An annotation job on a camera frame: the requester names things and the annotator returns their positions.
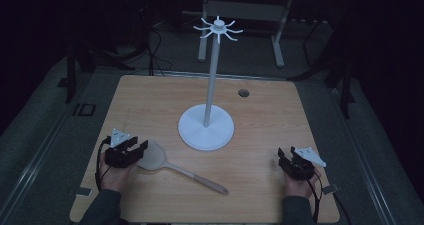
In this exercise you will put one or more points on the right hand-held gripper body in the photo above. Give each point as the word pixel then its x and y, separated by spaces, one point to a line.
pixel 301 166

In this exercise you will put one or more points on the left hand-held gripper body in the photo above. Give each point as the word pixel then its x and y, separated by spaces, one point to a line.
pixel 117 155

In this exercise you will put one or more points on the beige skimmer spoon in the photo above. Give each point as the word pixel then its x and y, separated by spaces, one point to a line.
pixel 155 156

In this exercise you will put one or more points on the white hook stand rack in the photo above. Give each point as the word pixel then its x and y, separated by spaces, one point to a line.
pixel 206 128

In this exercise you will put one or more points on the person's right hand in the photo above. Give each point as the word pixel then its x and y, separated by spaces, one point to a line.
pixel 300 186

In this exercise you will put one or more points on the person's left hand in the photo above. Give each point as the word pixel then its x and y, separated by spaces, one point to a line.
pixel 115 178

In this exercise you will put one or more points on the grey table edge clip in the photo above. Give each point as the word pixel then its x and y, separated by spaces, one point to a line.
pixel 84 192
pixel 330 189

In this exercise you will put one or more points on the black metal stand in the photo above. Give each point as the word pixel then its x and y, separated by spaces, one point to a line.
pixel 345 85
pixel 70 75

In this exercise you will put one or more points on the white metal table frame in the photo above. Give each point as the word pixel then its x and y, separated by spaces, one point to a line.
pixel 246 11

